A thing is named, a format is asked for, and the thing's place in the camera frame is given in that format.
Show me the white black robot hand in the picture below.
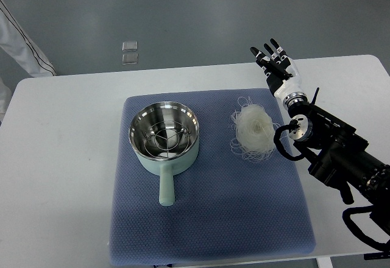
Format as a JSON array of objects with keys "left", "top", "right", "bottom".
[{"left": 250, "top": 38, "right": 308, "bottom": 110}]

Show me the white vermicelli nest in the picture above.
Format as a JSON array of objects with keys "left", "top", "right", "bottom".
[{"left": 230, "top": 96, "right": 278, "bottom": 163}]

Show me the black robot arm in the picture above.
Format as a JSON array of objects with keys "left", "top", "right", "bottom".
[{"left": 274, "top": 92, "right": 389, "bottom": 255}]

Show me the mint green steel pot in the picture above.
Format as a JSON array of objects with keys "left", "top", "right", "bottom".
[{"left": 129, "top": 101, "right": 200, "bottom": 206}]

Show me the blue quilted mat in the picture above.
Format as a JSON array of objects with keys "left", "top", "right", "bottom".
[{"left": 109, "top": 88, "right": 316, "bottom": 266}]

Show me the lower floor socket plate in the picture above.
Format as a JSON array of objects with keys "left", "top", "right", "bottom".
[{"left": 122, "top": 52, "right": 138, "bottom": 65}]

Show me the floor socket plate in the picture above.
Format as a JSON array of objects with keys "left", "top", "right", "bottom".
[
  {"left": 122, "top": 41, "right": 138, "bottom": 52},
  {"left": 122, "top": 52, "right": 138, "bottom": 65}
]

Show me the upper floor socket plate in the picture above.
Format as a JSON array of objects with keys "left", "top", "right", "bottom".
[{"left": 122, "top": 41, "right": 138, "bottom": 52}]

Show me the person in white clothing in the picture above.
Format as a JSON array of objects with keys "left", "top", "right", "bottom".
[{"left": 0, "top": 0, "right": 57, "bottom": 125}]

